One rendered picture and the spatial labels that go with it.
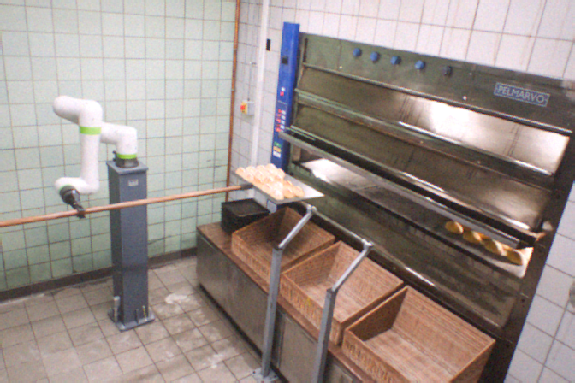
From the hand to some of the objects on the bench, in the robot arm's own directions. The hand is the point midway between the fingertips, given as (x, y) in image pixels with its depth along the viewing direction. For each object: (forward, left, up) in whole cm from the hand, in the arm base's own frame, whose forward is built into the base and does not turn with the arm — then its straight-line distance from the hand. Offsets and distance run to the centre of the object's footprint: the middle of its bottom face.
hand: (80, 211), depth 237 cm
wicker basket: (+72, +124, -61) cm, 156 cm away
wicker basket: (+12, +128, -61) cm, 142 cm away
